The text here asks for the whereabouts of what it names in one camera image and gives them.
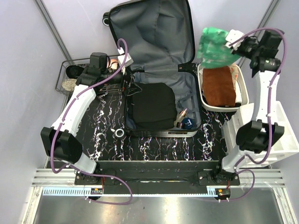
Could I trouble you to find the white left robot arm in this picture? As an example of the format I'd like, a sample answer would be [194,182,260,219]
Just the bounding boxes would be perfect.
[41,51,129,185]

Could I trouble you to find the black wire dish rack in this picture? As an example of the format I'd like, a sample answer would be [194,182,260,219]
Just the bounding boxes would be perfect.
[56,58,123,97]

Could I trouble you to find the pink mug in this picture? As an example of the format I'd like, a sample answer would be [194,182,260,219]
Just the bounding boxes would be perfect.
[107,59,119,73]

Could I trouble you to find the white plastic basin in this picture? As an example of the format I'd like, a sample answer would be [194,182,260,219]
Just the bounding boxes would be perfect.
[197,63,249,112]

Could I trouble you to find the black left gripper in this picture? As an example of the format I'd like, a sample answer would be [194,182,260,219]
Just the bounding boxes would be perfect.
[101,64,142,95]

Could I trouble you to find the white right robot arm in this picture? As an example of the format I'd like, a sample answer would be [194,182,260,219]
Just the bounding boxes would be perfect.
[212,28,287,185]

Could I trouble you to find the speckled grey plate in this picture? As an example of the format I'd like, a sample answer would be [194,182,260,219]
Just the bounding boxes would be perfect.
[62,79,77,91]

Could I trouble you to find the gold perfume spray bottle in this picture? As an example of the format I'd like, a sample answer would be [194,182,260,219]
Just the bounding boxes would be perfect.
[177,108,189,122]

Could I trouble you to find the black bowl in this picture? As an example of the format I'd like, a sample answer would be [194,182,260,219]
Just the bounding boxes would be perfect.
[65,65,84,79]

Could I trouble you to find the pink floral mesh pouch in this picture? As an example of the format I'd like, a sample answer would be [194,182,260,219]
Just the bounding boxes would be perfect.
[229,64,239,90]

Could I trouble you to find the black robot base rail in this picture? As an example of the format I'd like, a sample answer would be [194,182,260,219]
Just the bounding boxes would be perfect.
[96,161,240,187]

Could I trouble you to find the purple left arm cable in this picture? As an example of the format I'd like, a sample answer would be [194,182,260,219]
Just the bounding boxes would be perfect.
[50,39,133,205]

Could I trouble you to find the brown towel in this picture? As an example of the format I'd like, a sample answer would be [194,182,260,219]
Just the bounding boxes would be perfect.
[202,66,236,107]

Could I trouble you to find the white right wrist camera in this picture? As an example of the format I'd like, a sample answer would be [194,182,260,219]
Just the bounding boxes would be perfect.
[225,29,244,50]

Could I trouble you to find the white compartment organizer box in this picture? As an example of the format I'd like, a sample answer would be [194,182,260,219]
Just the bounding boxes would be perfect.
[231,101,299,168]

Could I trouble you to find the space astronaut kids suitcase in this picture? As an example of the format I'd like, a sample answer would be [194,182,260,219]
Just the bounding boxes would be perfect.
[103,0,202,138]

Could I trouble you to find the green tie-dye cloth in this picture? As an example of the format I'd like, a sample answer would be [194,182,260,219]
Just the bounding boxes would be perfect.
[197,27,240,69]

